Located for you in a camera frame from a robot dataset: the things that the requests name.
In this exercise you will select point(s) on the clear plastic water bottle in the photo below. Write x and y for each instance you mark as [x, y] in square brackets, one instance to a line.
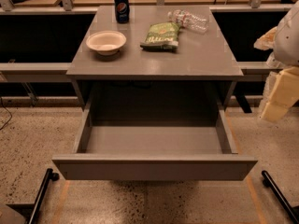
[188, 20]

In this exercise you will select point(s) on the green jalapeno chip bag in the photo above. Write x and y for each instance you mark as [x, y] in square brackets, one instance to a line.
[162, 36]

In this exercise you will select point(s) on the black left base leg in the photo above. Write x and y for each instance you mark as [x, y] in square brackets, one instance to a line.
[30, 211]

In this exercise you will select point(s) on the black right base leg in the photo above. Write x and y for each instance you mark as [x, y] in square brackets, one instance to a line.
[292, 211]

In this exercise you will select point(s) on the white paper bowl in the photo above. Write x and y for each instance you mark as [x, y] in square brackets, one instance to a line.
[106, 42]

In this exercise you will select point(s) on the grey drawer cabinet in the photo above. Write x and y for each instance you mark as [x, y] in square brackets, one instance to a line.
[135, 87]

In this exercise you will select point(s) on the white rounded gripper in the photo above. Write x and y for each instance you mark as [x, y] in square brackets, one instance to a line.
[289, 42]

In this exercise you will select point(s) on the open grey top drawer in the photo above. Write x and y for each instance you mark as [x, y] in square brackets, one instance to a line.
[140, 138]

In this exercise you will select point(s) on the blue pepsi can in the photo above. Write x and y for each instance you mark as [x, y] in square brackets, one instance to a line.
[122, 11]

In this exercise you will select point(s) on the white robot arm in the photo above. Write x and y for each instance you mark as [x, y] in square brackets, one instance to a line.
[286, 44]

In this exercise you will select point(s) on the black base leg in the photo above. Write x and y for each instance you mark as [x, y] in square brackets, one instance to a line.
[30, 211]
[292, 211]

